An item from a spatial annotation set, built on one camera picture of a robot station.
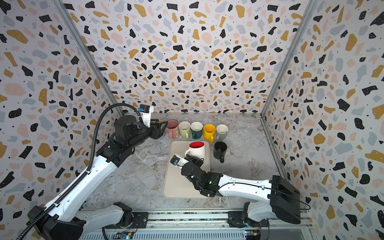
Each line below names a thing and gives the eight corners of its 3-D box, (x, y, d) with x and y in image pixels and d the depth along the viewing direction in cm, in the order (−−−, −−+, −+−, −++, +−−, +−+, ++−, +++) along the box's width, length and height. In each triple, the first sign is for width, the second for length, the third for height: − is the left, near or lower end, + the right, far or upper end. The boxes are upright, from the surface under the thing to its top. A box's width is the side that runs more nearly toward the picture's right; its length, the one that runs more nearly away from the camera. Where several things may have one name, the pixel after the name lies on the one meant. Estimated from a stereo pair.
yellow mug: (203, 146, 105) (204, 138, 98) (203, 132, 113) (204, 124, 105) (215, 146, 105) (216, 138, 98) (214, 132, 113) (215, 124, 106)
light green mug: (179, 142, 107) (178, 133, 99) (180, 130, 114) (179, 121, 106) (190, 142, 107) (189, 133, 99) (190, 130, 114) (190, 121, 106)
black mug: (213, 164, 96) (215, 157, 89) (213, 148, 103) (214, 141, 96) (226, 164, 96) (228, 157, 89) (224, 148, 103) (226, 141, 96)
